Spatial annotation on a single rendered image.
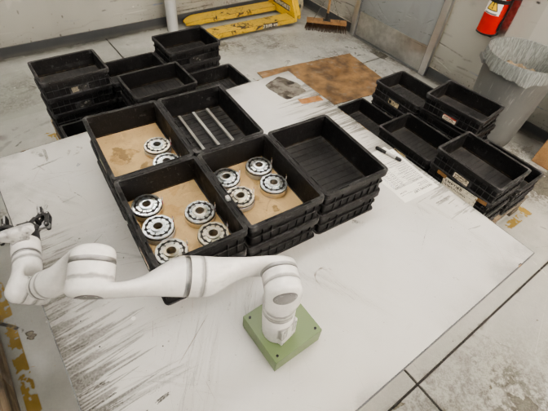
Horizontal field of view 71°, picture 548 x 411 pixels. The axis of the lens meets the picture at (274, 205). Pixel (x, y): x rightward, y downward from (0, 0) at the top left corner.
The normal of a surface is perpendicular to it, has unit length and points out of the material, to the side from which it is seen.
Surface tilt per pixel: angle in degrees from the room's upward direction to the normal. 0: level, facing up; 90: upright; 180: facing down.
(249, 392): 0
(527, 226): 0
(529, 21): 90
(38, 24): 90
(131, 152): 0
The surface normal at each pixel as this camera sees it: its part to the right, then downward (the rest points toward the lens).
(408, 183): 0.07, -0.67
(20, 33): 0.59, 0.63
